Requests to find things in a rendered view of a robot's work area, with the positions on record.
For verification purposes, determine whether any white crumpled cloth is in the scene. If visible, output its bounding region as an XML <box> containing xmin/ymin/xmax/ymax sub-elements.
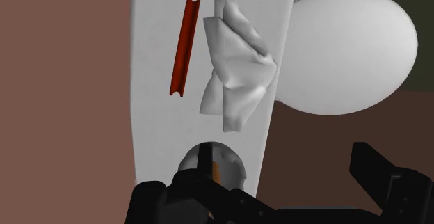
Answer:
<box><xmin>199</xmin><ymin>0</ymin><xmax>278</xmax><ymax>134</ymax></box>

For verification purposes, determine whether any grey round orange-striped object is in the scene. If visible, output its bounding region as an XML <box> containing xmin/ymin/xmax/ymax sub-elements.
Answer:
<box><xmin>177</xmin><ymin>141</ymin><xmax>248</xmax><ymax>192</ymax></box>

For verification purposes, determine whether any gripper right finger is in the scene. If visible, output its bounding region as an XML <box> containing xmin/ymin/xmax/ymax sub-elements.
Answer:
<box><xmin>348</xmin><ymin>141</ymin><xmax>434</xmax><ymax>224</ymax></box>

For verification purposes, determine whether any red long channel-shaped bar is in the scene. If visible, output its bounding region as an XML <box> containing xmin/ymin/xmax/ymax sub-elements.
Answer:
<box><xmin>169</xmin><ymin>0</ymin><xmax>202</xmax><ymax>98</ymax></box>

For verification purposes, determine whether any white toilet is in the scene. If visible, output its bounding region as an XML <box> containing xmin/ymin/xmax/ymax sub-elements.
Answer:
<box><xmin>129</xmin><ymin>0</ymin><xmax>419</xmax><ymax>199</ymax></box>

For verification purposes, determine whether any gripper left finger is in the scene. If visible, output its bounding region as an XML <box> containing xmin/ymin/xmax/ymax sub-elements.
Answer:
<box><xmin>124</xmin><ymin>142</ymin><xmax>278</xmax><ymax>224</ymax></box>

